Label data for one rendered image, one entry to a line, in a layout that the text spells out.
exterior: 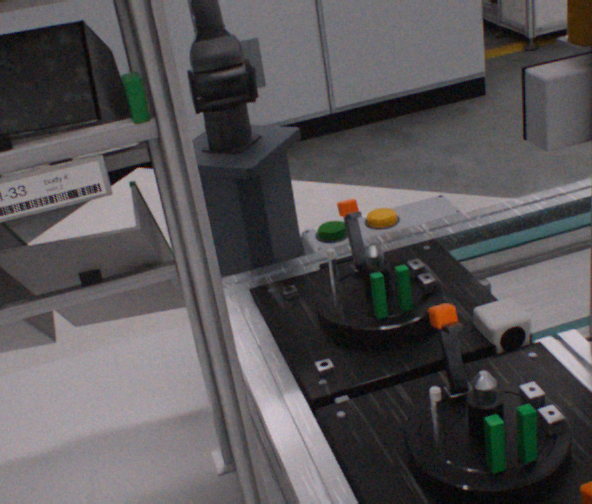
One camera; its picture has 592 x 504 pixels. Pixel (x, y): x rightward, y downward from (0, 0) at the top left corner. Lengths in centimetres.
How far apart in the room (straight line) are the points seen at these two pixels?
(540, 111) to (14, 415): 72
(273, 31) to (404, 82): 69
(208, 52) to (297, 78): 289
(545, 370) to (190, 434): 41
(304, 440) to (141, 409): 31
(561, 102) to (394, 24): 336
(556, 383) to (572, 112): 25
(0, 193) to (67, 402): 57
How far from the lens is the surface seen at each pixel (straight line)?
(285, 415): 88
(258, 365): 95
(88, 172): 61
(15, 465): 108
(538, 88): 82
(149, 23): 60
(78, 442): 108
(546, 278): 113
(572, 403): 85
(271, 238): 124
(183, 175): 63
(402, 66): 423
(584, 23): 82
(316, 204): 150
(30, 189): 62
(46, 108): 65
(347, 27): 408
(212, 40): 118
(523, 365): 89
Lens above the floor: 150
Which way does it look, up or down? 28 degrees down
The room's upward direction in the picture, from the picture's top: 9 degrees counter-clockwise
